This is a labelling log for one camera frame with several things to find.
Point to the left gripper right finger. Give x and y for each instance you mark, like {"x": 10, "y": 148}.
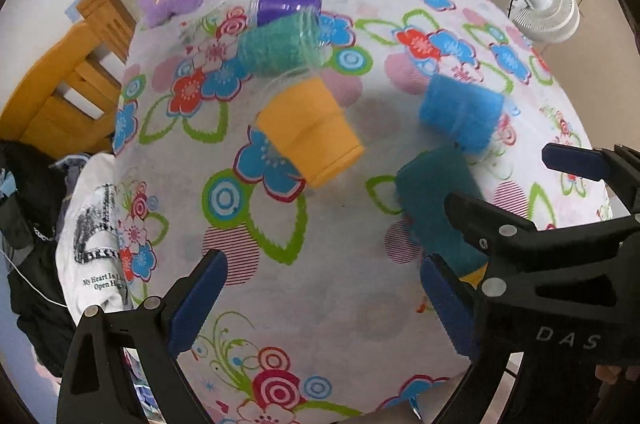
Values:
{"x": 454, "y": 302}

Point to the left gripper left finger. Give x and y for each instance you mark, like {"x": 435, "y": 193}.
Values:
{"x": 96, "y": 386}

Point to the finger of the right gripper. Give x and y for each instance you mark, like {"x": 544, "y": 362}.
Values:
{"x": 479, "y": 222}
{"x": 588, "y": 164}

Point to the dark teal cup yellow rim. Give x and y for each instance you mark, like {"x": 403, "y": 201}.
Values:
{"x": 422, "y": 186}

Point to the blue plastic cup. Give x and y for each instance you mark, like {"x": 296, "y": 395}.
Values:
{"x": 464, "y": 113}

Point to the orange plastic cup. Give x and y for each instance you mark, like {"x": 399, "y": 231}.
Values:
{"x": 307, "y": 126}

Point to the teal glitter plastic cup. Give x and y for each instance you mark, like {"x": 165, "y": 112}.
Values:
{"x": 289, "y": 43}

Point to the purple plastic cup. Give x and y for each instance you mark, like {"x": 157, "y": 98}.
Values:
{"x": 263, "y": 12}

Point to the white printed t-shirt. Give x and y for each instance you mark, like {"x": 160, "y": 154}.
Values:
{"x": 87, "y": 255}

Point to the white standing fan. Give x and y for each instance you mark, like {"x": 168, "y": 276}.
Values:
{"x": 548, "y": 21}

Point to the dark clothes pile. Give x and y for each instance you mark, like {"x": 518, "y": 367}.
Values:
{"x": 35, "y": 193}

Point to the floral tablecloth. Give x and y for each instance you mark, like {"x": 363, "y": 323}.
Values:
{"x": 323, "y": 316}

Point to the wooden chair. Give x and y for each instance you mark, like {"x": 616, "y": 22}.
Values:
{"x": 67, "y": 102}

